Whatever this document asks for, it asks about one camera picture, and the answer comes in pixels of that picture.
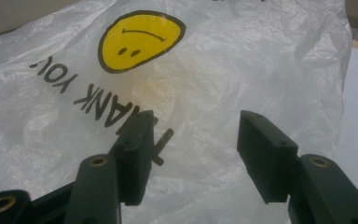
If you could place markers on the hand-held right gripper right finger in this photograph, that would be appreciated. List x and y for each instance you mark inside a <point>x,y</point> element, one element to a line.
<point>265,155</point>

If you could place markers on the white smiley-face plastic bag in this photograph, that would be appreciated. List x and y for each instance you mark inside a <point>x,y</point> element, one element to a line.
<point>217,77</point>

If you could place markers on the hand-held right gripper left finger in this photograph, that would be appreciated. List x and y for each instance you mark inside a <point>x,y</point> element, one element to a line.
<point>135,155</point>

